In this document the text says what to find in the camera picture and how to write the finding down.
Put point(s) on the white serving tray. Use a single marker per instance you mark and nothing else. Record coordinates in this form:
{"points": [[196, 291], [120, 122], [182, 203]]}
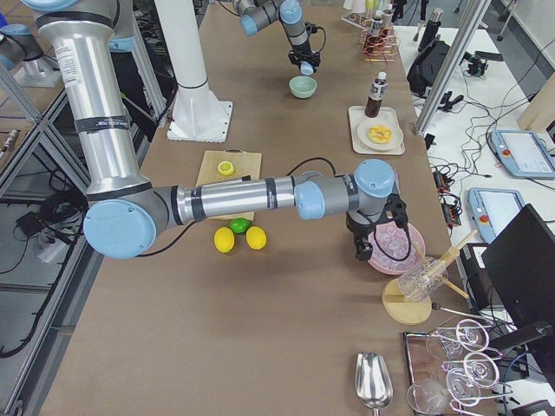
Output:
{"points": [[356, 115]]}

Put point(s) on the halved lemon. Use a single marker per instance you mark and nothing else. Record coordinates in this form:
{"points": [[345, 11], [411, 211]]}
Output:
{"points": [[226, 168]]}

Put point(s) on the teach pendant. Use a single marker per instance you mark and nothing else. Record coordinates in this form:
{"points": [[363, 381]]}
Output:
{"points": [[522, 153], [493, 209]]}

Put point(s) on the pink bowl of ice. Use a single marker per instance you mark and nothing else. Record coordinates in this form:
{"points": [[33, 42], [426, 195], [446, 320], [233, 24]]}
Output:
{"points": [[394, 252]]}

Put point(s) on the teach pendant far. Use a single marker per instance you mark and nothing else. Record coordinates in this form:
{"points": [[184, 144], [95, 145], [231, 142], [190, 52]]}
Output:
{"points": [[522, 153]]}

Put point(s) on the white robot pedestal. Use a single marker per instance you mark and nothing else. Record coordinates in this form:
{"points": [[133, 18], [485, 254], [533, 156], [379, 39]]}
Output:
{"points": [[198, 114]]}

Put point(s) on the yellow lemon left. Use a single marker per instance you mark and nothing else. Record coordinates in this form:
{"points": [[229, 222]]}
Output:
{"points": [[224, 239]]}

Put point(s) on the black bag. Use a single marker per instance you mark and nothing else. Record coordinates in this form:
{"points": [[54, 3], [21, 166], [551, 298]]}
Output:
{"points": [[424, 70]]}

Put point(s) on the black tray with glasses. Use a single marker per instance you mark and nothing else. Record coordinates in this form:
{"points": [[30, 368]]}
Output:
{"points": [[453, 368]]}

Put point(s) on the twisted donut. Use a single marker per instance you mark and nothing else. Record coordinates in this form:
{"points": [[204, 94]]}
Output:
{"points": [[379, 134]]}

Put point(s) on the black monitor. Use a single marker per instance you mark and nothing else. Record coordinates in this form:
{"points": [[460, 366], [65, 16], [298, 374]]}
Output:
{"points": [[520, 265]]}

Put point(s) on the dark sauce bottle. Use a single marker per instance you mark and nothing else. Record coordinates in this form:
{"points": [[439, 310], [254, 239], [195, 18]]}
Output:
{"points": [[376, 94]]}

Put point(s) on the clear glass mug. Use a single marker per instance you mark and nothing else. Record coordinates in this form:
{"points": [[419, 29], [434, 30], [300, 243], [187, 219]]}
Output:
{"points": [[419, 283]]}

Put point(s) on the light blue cup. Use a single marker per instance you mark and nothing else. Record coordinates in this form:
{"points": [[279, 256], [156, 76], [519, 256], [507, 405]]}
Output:
{"points": [[308, 68]]}

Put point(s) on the yellow lemon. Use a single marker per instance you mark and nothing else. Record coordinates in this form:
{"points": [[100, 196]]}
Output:
{"points": [[256, 238], [224, 239]]}

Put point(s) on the yellow lemon right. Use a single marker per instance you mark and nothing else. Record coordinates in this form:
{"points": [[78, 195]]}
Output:
{"points": [[256, 238]]}

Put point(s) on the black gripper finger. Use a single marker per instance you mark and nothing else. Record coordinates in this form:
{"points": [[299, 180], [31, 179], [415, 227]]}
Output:
{"points": [[364, 249]]}

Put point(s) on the grey folded cloth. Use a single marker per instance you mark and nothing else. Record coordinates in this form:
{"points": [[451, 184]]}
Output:
{"points": [[394, 184]]}

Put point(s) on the wooden cutting board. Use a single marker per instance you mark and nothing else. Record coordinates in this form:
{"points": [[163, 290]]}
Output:
{"points": [[245, 164]]}

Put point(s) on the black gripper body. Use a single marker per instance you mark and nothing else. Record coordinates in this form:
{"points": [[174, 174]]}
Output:
{"points": [[298, 56], [358, 225]]}

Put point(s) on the aluminium frame post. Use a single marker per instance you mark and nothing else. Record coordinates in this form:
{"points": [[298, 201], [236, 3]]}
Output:
{"points": [[471, 18]]}

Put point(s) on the metal ice scoop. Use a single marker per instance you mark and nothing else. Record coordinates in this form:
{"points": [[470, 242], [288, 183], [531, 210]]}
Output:
{"points": [[372, 382]]}

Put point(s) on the wooden glass stand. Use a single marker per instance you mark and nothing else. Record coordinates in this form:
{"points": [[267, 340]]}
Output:
{"points": [[414, 313]]}

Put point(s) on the green lime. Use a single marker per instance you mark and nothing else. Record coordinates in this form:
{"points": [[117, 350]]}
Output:
{"points": [[239, 225]]}

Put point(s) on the white plate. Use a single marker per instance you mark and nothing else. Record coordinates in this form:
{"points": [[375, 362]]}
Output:
{"points": [[361, 134]]}

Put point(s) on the teach pendant near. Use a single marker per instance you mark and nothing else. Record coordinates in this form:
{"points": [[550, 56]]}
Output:
{"points": [[493, 209]]}

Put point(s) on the mint green bowl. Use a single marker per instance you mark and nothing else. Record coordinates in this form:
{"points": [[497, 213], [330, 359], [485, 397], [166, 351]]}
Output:
{"points": [[302, 86]]}

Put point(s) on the copper wire bottle rack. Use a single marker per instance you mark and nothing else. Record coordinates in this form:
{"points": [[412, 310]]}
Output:
{"points": [[377, 39]]}

